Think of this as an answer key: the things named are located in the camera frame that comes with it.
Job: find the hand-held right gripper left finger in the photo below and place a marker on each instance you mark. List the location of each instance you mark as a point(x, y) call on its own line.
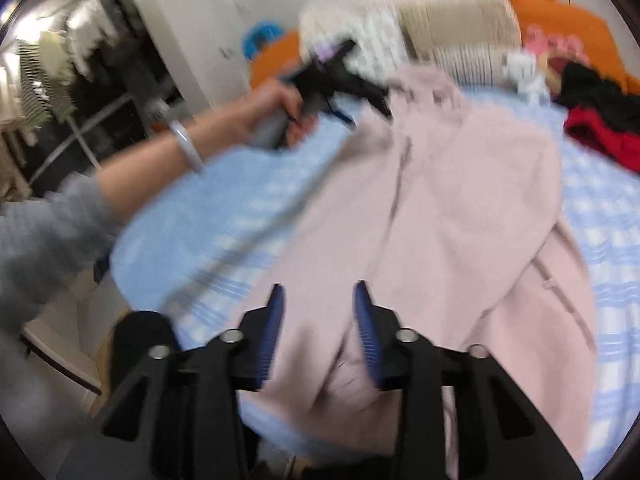
point(270, 340)

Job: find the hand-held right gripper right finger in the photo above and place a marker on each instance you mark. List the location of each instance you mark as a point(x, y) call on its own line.
point(367, 345)

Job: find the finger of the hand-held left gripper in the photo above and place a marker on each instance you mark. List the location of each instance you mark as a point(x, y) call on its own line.
point(372, 94)

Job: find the pink hooded jacket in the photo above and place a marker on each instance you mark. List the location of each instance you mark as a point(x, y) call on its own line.
point(450, 185)

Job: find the person's left forearm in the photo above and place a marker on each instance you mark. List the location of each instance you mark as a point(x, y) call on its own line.
point(150, 170)

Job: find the clothes rack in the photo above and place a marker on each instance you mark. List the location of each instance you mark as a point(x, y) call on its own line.
point(100, 125)

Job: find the person's left hand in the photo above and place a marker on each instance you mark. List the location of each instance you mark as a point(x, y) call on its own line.
point(265, 107)

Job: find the white floral pillow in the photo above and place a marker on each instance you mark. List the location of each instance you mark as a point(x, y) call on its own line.
point(375, 40)

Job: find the white plush toy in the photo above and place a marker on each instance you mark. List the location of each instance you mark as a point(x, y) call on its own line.
point(525, 72)

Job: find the blue checked bed sheet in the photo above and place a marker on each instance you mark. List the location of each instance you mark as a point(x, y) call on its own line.
point(210, 195)

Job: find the pink plush bear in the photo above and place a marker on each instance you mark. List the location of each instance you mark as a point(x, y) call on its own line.
point(555, 42)

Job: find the black garment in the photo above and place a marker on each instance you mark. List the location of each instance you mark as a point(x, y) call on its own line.
point(590, 90)

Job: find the red garment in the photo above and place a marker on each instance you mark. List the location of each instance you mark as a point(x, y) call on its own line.
point(600, 135)

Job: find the striped hanging garment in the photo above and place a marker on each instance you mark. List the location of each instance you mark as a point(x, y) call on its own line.
point(37, 80)

